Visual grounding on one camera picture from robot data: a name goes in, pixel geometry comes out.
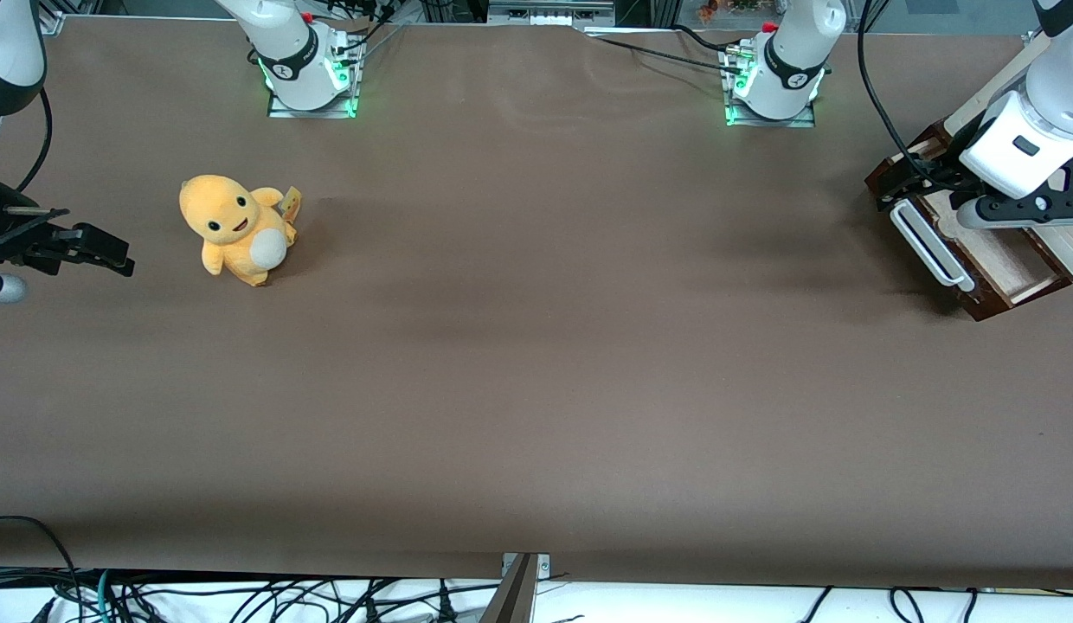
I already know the grey support beam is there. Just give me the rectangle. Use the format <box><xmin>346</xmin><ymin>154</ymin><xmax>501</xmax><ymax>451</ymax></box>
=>
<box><xmin>479</xmin><ymin>554</ymin><xmax>539</xmax><ymax>623</ymax></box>

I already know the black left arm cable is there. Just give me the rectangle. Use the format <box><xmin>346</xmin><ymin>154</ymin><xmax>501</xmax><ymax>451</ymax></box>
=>
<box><xmin>857</xmin><ymin>0</ymin><xmax>966</xmax><ymax>196</ymax></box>

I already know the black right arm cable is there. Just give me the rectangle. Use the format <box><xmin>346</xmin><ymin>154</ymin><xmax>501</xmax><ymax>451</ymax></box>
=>
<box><xmin>13</xmin><ymin>87</ymin><xmax>55</xmax><ymax>196</ymax></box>

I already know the wooden drawer with white handle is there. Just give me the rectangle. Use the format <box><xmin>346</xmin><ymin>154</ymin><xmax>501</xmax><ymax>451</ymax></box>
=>
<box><xmin>887</xmin><ymin>121</ymin><xmax>1073</xmax><ymax>305</ymax></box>

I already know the white brown toaster oven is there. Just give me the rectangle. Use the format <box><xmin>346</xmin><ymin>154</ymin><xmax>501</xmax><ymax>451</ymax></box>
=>
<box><xmin>939</xmin><ymin>30</ymin><xmax>1073</xmax><ymax>279</ymax></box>

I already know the metal table edge bracket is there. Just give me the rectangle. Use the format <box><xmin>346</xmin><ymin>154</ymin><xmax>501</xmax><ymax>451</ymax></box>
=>
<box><xmin>501</xmin><ymin>552</ymin><xmax>552</xmax><ymax>579</ymax></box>

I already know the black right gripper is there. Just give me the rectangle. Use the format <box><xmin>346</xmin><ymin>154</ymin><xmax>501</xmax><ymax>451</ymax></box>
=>
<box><xmin>0</xmin><ymin>164</ymin><xmax>136</xmax><ymax>304</ymax></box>

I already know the long black table cable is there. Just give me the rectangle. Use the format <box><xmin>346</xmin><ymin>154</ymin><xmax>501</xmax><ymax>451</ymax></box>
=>
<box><xmin>588</xmin><ymin>33</ymin><xmax>743</xmax><ymax>70</ymax></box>

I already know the yellow plush toy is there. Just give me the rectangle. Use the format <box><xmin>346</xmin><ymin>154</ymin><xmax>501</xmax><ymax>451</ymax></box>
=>
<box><xmin>178</xmin><ymin>174</ymin><xmax>303</xmax><ymax>288</ymax></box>

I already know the short black table cable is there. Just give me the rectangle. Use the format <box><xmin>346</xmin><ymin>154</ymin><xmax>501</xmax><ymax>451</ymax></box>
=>
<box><xmin>671</xmin><ymin>23</ymin><xmax>738</xmax><ymax>53</ymax></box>

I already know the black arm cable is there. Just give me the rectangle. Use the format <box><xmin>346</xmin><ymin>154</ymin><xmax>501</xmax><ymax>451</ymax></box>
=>
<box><xmin>13</xmin><ymin>87</ymin><xmax>55</xmax><ymax>196</ymax></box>
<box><xmin>857</xmin><ymin>0</ymin><xmax>966</xmax><ymax>196</ymax></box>

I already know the black looped cable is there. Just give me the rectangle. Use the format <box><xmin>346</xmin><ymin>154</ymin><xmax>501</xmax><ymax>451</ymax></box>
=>
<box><xmin>0</xmin><ymin>515</ymin><xmax>80</xmax><ymax>623</ymax></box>

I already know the white power strip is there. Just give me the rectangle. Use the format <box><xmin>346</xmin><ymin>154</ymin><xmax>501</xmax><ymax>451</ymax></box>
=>
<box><xmin>489</xmin><ymin>0</ymin><xmax>615</xmax><ymax>26</ymax></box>

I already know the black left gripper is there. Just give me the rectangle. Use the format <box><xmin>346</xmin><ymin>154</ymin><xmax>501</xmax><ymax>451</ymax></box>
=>
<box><xmin>867</xmin><ymin>112</ymin><xmax>1073</xmax><ymax>230</ymax></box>

